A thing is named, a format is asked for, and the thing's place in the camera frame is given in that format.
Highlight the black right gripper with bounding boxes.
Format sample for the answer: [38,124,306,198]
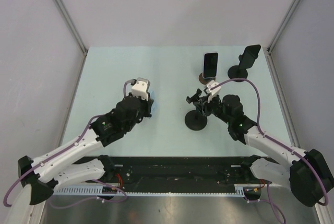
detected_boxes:
[194,92,232,125]

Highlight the black clamp phone stand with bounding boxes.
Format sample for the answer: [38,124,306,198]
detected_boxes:
[185,89,208,131]

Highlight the white cased phone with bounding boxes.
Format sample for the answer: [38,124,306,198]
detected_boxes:
[202,52,218,79]

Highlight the light blue cased phone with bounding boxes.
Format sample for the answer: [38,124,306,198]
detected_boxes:
[150,90,158,117]

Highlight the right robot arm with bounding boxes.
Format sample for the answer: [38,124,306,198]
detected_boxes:
[194,95,333,207]

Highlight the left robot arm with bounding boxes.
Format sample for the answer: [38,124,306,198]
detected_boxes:
[18,91,154,205]

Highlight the black tall phone stand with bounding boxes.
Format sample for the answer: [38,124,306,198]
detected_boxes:
[228,55,248,79]

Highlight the wooden base phone stand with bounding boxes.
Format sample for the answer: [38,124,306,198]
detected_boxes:
[198,73,216,85]

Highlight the black phone on tall stand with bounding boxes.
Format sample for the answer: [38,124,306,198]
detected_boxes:
[239,44,261,69]

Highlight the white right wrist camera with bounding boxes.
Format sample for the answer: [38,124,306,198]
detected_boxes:
[204,80,221,103]

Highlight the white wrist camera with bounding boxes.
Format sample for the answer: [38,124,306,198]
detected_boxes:
[126,77,150,101]
[204,80,221,103]

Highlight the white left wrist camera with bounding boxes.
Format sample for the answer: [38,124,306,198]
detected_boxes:
[126,77,150,101]

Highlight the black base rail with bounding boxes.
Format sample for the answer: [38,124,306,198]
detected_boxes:
[101,156,267,193]

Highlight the white slotted cable duct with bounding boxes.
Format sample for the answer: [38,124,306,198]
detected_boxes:
[53,184,259,197]

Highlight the aluminium corner post right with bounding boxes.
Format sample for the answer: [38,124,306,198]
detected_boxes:
[267,0,302,53]

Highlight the aluminium corner post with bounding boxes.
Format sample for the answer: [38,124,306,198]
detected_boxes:
[267,0,302,53]
[53,0,88,56]

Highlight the aluminium corner post left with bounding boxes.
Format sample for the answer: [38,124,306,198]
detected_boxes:
[53,0,88,56]

